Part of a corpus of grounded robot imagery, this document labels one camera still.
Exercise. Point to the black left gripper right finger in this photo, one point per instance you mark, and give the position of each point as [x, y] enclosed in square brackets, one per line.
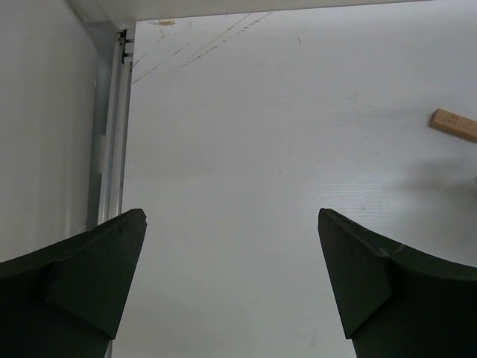
[396, 301]

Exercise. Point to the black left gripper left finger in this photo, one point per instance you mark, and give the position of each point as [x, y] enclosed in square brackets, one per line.
[67, 299]

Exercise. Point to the light wood block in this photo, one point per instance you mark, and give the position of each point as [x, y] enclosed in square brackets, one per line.
[453, 124]

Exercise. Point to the aluminium table edge rail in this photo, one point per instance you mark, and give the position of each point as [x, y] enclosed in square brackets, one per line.
[109, 128]

